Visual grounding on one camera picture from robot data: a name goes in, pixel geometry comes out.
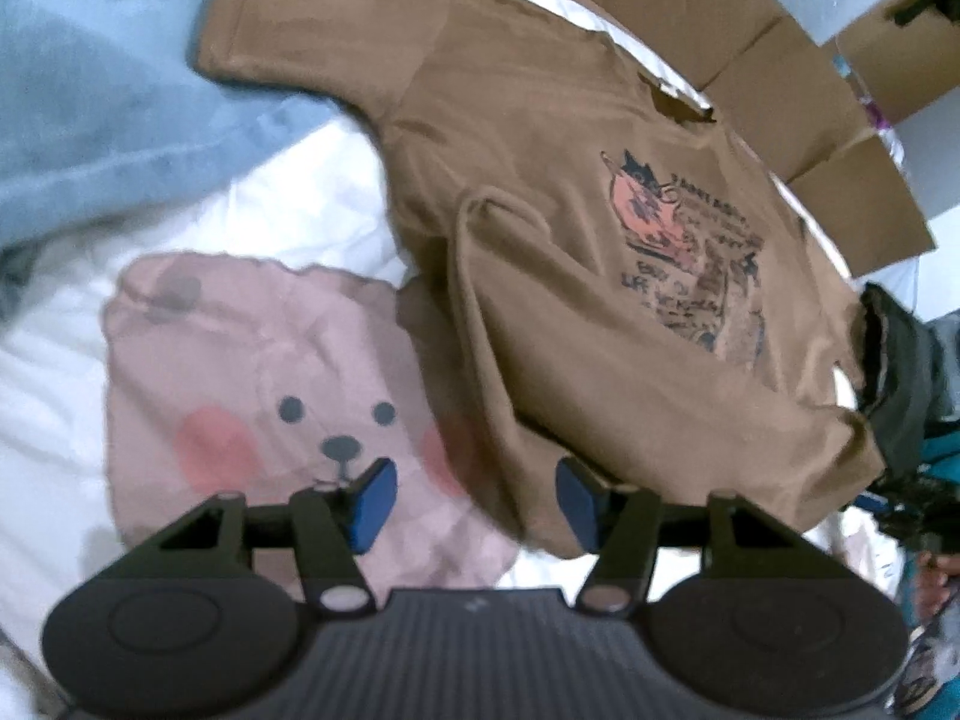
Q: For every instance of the teal cloth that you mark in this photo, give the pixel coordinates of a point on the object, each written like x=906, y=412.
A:
x=941, y=457

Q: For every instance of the light blue blanket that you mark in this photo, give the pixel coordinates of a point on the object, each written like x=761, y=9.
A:
x=97, y=90

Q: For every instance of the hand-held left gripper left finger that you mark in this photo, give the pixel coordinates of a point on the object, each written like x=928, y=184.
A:
x=373, y=506

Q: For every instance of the cardboard box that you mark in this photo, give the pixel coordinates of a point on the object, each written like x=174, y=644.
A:
x=900, y=52

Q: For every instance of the dark knit garment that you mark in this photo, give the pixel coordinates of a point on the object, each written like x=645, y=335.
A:
x=896, y=375

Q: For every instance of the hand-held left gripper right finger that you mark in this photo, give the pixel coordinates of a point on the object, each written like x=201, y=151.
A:
x=581, y=502

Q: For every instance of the brown cardboard sheet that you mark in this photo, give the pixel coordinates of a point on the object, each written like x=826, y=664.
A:
x=772, y=75

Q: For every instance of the brown printed t-shirt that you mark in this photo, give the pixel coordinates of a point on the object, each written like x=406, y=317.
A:
x=525, y=165

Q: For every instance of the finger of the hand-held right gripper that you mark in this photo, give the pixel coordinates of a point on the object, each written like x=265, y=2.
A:
x=868, y=501

